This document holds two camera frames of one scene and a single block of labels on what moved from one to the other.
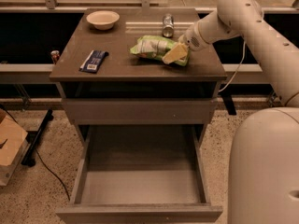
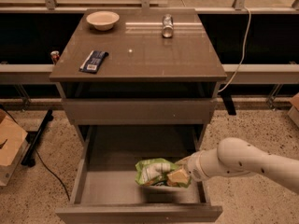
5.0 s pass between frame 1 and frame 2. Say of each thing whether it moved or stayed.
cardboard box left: stayed
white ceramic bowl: stayed
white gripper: moved
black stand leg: stayed
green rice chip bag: moved
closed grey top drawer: stayed
